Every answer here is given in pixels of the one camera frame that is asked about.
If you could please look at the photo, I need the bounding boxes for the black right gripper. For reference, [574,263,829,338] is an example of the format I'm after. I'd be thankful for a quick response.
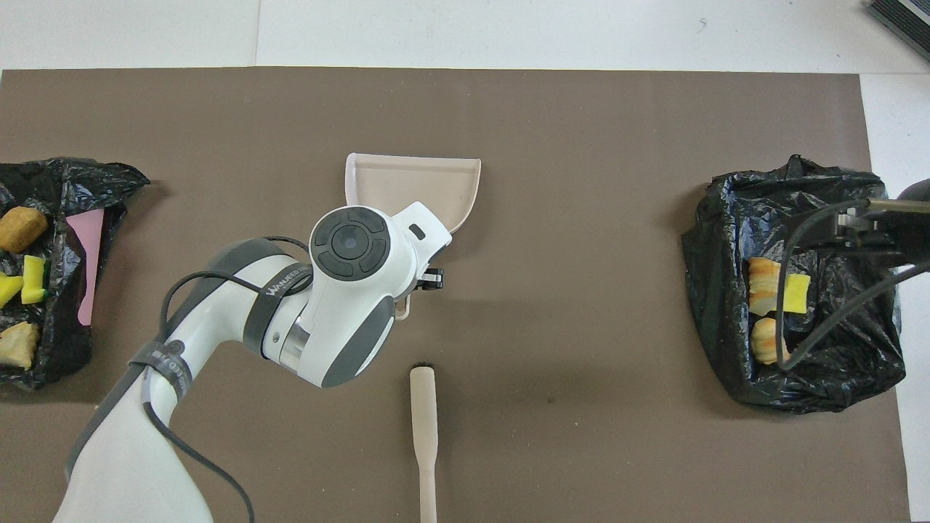
[799,179,930,267]

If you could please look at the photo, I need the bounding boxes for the small yellow sponge wedge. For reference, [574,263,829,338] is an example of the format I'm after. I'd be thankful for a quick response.
[783,273,811,315]

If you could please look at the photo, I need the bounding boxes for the beige plastic dustpan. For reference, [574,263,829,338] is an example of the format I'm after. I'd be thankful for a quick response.
[344,152,482,321]

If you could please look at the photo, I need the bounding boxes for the orange striped roll toy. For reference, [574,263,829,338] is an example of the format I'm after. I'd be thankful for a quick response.
[748,257,784,317]

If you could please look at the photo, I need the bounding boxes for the beige hand brush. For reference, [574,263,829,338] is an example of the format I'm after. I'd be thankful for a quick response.
[409,362,439,523]

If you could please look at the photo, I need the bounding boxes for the pale bun foam toy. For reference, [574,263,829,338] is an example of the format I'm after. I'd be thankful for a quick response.
[751,317,791,365]

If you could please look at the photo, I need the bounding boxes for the notched yellow sponge piece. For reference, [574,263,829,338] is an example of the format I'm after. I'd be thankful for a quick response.
[20,255,50,305]

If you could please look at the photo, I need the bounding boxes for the brown nugget foam toy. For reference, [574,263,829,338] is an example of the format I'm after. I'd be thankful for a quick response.
[0,206,49,254]

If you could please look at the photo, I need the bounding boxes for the orange striped bread slice toy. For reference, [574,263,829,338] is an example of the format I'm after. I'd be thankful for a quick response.
[0,322,41,370]

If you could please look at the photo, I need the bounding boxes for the black trash bag bin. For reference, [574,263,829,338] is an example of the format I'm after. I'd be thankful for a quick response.
[682,154,907,415]

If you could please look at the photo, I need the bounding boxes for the black bag bin with board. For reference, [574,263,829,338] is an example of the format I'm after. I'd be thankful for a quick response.
[0,157,150,392]

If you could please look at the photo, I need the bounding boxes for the brown table mat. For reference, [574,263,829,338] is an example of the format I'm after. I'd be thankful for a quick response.
[0,67,910,523]

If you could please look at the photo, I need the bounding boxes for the dark ribbed panel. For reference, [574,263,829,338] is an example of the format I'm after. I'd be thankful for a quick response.
[866,0,930,62]

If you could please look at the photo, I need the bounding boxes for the pink flat board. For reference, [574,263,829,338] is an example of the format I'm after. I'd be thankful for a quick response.
[65,209,105,327]

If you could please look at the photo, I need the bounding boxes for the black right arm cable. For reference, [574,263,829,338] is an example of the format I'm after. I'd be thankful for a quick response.
[775,198,930,373]

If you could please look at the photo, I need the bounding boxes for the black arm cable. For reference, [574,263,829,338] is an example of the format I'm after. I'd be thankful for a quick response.
[775,198,930,373]
[142,235,315,523]

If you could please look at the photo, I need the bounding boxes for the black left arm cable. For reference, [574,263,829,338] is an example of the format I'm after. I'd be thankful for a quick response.
[142,235,315,523]

